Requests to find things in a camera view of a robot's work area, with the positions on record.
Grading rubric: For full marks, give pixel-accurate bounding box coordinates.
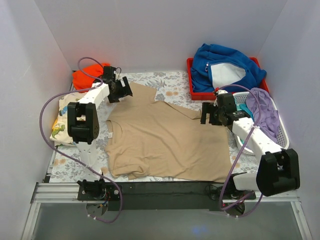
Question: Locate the beige t shirt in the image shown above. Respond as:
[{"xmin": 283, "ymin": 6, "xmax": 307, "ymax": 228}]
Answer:
[{"xmin": 105, "ymin": 82, "xmax": 231, "ymax": 183}]

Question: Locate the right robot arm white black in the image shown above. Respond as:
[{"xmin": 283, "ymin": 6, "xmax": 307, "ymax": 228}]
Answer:
[{"xmin": 200, "ymin": 90, "xmax": 301, "ymax": 199}]

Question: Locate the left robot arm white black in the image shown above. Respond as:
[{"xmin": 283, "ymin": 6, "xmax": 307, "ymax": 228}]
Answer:
[{"xmin": 67, "ymin": 66, "xmax": 133, "ymax": 202}]

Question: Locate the red plastic tray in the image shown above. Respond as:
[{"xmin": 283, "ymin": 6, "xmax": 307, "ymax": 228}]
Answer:
[{"xmin": 186, "ymin": 57, "xmax": 269, "ymax": 101}]

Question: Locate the teal t shirt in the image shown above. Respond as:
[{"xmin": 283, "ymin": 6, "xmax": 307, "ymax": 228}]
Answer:
[{"xmin": 236, "ymin": 103, "xmax": 254, "ymax": 119}]

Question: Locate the orange folded t shirt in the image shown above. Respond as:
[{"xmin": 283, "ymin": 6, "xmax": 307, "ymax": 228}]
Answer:
[{"xmin": 72, "ymin": 64, "xmax": 103, "ymax": 90}]

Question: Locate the blue white hoodie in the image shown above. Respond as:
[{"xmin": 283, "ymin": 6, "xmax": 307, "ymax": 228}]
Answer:
[{"xmin": 190, "ymin": 43, "xmax": 267, "ymax": 93}]

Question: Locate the purple t shirt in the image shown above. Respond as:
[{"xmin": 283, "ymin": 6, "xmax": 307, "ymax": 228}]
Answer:
[{"xmin": 246, "ymin": 87, "xmax": 280, "ymax": 143}]

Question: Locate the white perforated laundry basket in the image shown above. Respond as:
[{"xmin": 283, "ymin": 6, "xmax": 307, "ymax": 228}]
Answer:
[{"xmin": 233, "ymin": 91, "xmax": 290, "ymax": 156}]

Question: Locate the dinosaur print folded t shirt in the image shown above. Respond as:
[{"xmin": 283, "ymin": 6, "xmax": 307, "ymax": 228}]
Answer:
[{"xmin": 50, "ymin": 92, "xmax": 85, "ymax": 146}]

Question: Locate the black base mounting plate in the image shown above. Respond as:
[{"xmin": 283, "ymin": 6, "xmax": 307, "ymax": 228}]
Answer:
[{"xmin": 77, "ymin": 181, "xmax": 256, "ymax": 213}]

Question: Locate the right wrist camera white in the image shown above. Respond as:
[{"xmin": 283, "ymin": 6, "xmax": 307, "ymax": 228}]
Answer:
[{"xmin": 213, "ymin": 87, "xmax": 228, "ymax": 96}]

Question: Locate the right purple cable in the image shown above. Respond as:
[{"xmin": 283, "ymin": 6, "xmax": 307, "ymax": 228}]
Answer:
[{"xmin": 213, "ymin": 84, "xmax": 265, "ymax": 219}]

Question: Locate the purple cable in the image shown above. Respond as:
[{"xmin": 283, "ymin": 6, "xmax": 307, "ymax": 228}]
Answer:
[
  {"xmin": 39, "ymin": 57, "xmax": 125, "ymax": 223},
  {"xmin": 213, "ymin": 84, "xmax": 265, "ymax": 219}
]

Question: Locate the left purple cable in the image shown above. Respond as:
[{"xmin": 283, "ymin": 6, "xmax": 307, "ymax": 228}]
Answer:
[{"xmin": 39, "ymin": 57, "xmax": 125, "ymax": 223}]

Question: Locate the aluminium frame rail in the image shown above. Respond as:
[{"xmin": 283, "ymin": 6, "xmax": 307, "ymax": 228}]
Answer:
[{"xmin": 21, "ymin": 182, "xmax": 83, "ymax": 240}]

